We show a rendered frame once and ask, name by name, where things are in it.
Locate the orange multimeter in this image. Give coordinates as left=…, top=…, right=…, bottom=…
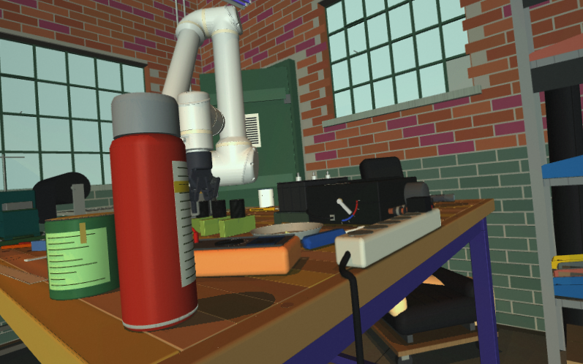
left=193, top=233, right=304, bottom=278

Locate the blue-legged workbench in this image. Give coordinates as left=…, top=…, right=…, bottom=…
left=0, top=197, right=500, bottom=364

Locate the black rounded block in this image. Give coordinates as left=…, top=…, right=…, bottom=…
left=359, top=156, right=405, bottom=180

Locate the blue handled screwdriver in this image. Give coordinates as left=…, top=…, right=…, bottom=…
left=301, top=225, right=366, bottom=251

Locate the grid window with sill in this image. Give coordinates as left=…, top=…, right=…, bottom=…
left=321, top=0, right=483, bottom=128

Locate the grey black cylinder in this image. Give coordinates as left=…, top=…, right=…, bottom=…
left=403, top=181, right=433, bottom=213

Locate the black round motor housing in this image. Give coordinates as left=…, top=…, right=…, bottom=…
left=32, top=172, right=91, bottom=224

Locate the green holder block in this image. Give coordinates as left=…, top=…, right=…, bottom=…
left=218, top=215, right=257, bottom=238
left=191, top=216, right=230, bottom=237

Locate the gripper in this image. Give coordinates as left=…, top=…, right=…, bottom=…
left=185, top=148, right=221, bottom=209

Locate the grey shelf unit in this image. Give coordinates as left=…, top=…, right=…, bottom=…
left=509, top=0, right=583, bottom=364

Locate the black heater control panel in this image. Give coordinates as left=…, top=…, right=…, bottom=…
left=277, top=176, right=418, bottom=225

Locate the green labelled tin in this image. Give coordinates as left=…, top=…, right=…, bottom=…
left=44, top=211, right=121, bottom=300

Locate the black box under table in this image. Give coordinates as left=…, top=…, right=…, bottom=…
left=383, top=267, right=478, bottom=344

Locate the white power strip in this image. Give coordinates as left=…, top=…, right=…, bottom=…
left=334, top=208, right=443, bottom=269

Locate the large grid window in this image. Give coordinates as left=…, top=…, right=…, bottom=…
left=0, top=26, right=146, bottom=192

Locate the black power cable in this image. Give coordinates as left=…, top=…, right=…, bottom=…
left=339, top=250, right=366, bottom=364

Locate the grey round dish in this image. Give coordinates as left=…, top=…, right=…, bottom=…
left=252, top=221, right=325, bottom=239

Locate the green metal cabinet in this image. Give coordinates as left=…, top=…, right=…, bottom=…
left=199, top=58, right=306, bottom=208

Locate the red spray can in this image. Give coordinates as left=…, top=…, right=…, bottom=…
left=110, top=92, right=200, bottom=333

